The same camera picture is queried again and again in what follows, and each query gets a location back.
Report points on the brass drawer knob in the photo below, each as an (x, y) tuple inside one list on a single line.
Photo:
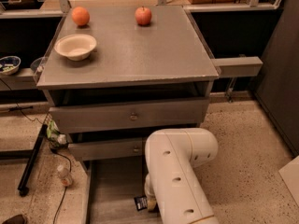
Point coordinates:
[(133, 116), (136, 149)]

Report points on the black stand leg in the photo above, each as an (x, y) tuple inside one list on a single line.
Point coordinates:
[(22, 189)]

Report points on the dark blue rxbar wrapper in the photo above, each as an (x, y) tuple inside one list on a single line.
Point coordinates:
[(141, 203)]

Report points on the white bowl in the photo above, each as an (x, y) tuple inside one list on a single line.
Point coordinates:
[(75, 47)]

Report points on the grey drawer cabinet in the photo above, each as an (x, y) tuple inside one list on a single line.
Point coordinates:
[(164, 60)]

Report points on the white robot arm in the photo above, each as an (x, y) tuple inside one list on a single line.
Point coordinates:
[(171, 183)]

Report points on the blue patterned bowl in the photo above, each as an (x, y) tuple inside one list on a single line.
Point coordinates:
[(9, 65)]

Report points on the brass middle drawer knob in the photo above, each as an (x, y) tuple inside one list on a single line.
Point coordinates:
[(136, 149)]

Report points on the grey top drawer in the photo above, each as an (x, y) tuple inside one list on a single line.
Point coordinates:
[(106, 117)]

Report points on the grey bottom drawer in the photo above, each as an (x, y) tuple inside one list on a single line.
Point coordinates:
[(115, 184)]

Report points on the grey drawer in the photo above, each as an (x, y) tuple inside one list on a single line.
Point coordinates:
[(106, 148), (106, 117), (115, 184)]

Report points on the dark shoe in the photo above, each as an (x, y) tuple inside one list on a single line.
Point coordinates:
[(18, 219)]

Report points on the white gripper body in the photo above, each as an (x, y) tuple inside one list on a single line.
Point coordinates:
[(149, 191)]

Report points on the red apple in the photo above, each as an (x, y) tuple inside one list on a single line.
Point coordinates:
[(143, 16)]

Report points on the brass top drawer knob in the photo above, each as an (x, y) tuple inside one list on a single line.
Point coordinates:
[(133, 116)]

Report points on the grey middle drawer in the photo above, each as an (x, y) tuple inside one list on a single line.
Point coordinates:
[(106, 148)]

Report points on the clear plastic bottle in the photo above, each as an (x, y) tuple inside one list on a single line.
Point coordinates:
[(64, 175)]

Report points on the green white bottle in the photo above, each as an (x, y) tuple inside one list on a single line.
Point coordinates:
[(54, 135)]

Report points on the clear plastic container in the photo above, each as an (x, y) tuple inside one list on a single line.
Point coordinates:
[(37, 66)]

